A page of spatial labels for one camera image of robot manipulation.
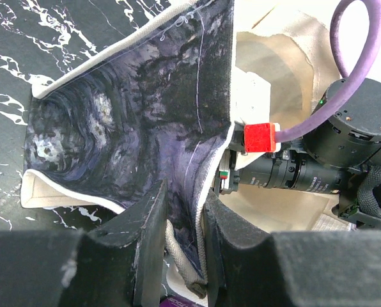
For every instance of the beige canvas tote bag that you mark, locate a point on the beige canvas tote bag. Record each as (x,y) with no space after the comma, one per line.
(157,105)

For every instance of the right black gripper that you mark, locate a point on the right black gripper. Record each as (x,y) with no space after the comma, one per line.
(291,168)

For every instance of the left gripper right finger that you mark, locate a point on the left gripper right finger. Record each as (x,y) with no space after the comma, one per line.
(249,267)

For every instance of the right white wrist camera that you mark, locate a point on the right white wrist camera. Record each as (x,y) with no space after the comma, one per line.
(250,107)

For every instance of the purple soda can centre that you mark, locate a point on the purple soda can centre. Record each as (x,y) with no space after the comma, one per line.
(174,301)

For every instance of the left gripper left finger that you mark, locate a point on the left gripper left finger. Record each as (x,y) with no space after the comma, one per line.
(117,264)

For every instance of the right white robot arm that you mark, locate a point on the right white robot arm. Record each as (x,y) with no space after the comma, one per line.
(342,156)

